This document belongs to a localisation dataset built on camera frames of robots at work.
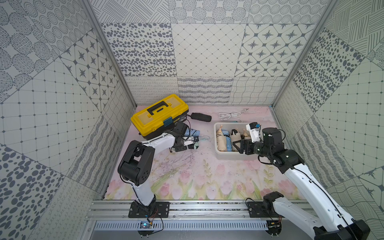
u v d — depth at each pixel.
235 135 0.93
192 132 1.02
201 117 1.11
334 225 0.38
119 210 0.75
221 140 0.87
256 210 0.73
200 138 1.02
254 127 0.66
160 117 0.91
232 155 0.87
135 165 0.49
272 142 0.55
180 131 0.76
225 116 1.11
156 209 0.73
